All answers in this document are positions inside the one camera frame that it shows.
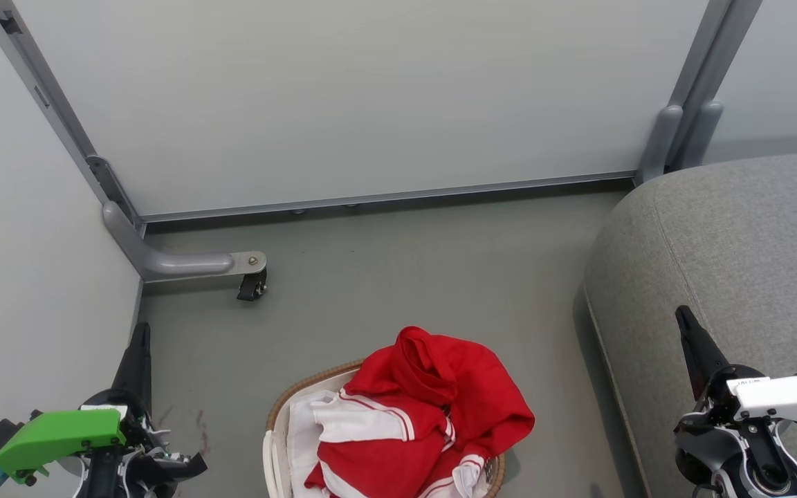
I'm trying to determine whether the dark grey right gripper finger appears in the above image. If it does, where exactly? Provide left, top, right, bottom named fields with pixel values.
left=675, top=305, right=731, bottom=400

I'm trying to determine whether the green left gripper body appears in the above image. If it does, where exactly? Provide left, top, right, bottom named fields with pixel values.
left=0, top=389, right=164, bottom=498

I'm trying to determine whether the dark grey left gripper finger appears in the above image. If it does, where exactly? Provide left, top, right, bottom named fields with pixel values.
left=111, top=322, right=154, bottom=416

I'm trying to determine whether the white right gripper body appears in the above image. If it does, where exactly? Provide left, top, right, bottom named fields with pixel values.
left=705, top=363, right=797, bottom=441

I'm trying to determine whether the red and white garment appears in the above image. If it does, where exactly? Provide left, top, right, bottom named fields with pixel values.
left=304, top=326, right=536, bottom=498

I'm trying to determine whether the grey fabric sofa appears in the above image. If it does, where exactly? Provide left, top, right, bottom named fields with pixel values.
left=582, top=151, right=797, bottom=498

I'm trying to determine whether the grey partition support foot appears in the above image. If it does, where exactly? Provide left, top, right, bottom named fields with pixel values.
left=102, top=201, right=268, bottom=284

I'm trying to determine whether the black caster wheel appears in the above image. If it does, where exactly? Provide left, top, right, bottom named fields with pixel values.
left=236, top=268, right=268, bottom=302

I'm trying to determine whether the white laundry basket brown rim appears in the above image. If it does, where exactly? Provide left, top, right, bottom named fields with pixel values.
left=263, top=359, right=507, bottom=498

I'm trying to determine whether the white basket liner cloth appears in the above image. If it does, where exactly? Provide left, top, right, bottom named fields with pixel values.
left=286, top=389, right=345, bottom=498

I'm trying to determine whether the grey partition post with feet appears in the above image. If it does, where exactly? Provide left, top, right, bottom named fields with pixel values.
left=636, top=0, right=763, bottom=186

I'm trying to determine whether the grey partition frame post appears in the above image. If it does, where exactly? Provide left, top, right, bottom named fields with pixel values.
left=0, top=0, right=147, bottom=236

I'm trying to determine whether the grey partition bottom rail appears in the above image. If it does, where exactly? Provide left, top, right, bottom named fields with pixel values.
left=140, top=170, right=639, bottom=224

